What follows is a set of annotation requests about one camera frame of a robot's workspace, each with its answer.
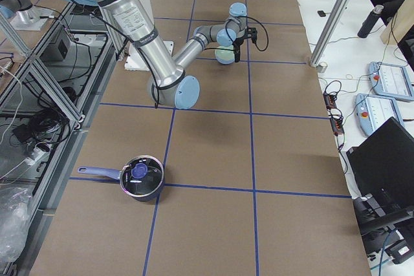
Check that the dark water bottle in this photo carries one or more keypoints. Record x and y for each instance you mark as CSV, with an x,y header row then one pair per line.
x,y
370,21

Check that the black laptop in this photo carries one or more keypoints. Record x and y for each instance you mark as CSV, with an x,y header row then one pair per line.
x,y
383,163

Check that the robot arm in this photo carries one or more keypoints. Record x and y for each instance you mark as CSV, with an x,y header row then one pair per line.
x,y
169,84

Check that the near blue teach pendant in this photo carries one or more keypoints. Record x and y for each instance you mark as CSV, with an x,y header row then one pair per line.
x,y
373,111

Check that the dark blue saucepan with lid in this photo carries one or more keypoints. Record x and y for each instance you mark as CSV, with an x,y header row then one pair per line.
x,y
142,177

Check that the green bowl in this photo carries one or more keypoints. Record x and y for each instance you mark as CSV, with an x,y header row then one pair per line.
x,y
222,52

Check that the orange black power strip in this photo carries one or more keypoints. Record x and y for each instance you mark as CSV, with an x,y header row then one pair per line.
x,y
335,114

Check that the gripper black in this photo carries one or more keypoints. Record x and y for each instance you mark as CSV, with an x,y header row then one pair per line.
x,y
238,44

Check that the small black square device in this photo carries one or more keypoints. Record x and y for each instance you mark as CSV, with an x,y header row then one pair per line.
x,y
321,13

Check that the blue teach pendant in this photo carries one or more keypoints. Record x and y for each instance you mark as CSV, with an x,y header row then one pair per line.
x,y
390,80
373,111

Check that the aluminium frame post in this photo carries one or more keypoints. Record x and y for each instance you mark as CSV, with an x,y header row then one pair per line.
x,y
328,30

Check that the blue bowl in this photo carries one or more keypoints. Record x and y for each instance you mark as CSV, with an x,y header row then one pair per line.
x,y
225,61

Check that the far blue teach pendant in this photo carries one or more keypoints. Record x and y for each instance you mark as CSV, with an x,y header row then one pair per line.
x,y
390,80

